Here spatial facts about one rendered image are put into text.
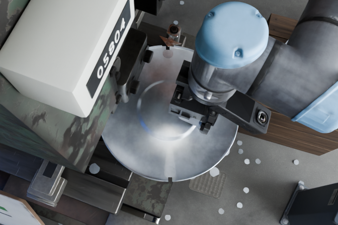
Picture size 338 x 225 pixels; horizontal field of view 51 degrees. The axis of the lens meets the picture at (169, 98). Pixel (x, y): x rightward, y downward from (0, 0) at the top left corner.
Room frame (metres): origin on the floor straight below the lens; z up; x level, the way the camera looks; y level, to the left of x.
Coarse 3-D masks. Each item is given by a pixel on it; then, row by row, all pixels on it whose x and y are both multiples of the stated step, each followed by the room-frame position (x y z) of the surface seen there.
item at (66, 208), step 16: (0, 176) 0.06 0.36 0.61; (16, 192) 0.03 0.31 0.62; (32, 208) 0.00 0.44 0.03; (48, 208) 0.00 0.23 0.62; (64, 208) 0.01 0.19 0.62; (80, 208) 0.01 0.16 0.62; (96, 208) 0.02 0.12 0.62; (64, 224) -0.04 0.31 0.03; (80, 224) -0.03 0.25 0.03; (96, 224) -0.01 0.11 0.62; (112, 224) -0.01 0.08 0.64; (128, 224) 0.00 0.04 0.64; (144, 224) 0.00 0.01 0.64
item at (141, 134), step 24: (144, 72) 0.30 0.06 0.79; (168, 72) 0.31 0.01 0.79; (144, 96) 0.25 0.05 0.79; (168, 96) 0.25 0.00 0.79; (120, 120) 0.19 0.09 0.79; (144, 120) 0.20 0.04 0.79; (168, 120) 0.21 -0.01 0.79; (216, 120) 0.22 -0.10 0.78; (120, 144) 0.14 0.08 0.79; (144, 144) 0.15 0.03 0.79; (168, 144) 0.16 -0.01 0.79; (192, 144) 0.17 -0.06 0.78; (216, 144) 0.17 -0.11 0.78; (144, 168) 0.10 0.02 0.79; (192, 168) 0.12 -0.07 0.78
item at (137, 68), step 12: (132, 24) 0.30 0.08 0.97; (132, 36) 0.28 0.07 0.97; (144, 36) 0.28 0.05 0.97; (120, 48) 0.25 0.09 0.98; (132, 48) 0.26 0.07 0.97; (144, 48) 0.27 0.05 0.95; (120, 60) 0.22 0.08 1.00; (132, 60) 0.24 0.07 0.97; (144, 60) 0.26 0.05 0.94; (120, 72) 0.21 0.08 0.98; (132, 72) 0.22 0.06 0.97; (120, 84) 0.19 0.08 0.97; (132, 84) 0.21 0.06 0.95
